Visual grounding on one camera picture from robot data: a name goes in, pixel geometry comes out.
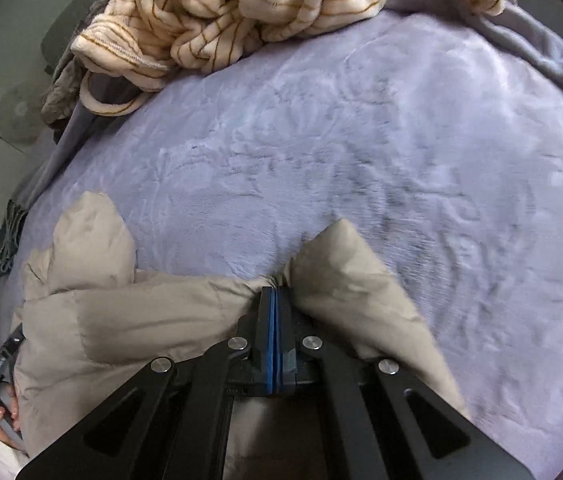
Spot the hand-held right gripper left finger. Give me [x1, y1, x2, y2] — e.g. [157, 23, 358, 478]
[14, 286, 275, 480]

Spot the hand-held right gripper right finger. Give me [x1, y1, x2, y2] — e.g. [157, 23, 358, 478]
[274, 286, 537, 480]

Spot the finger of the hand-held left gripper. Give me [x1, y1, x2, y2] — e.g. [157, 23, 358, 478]
[4, 323, 27, 357]

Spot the beige puffer jacket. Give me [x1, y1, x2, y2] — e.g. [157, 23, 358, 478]
[10, 191, 472, 480]

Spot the person's left hand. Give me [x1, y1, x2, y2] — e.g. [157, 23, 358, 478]
[0, 384, 25, 450]

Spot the bed with purple cover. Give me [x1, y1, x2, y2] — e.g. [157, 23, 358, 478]
[0, 2, 563, 441]

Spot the brown fluffy garment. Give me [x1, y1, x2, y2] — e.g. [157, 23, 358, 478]
[40, 0, 127, 128]

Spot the cream striped robe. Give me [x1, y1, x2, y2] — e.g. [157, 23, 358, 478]
[70, 0, 519, 114]

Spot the grey fleece blanket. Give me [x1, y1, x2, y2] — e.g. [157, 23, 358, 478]
[386, 0, 563, 101]

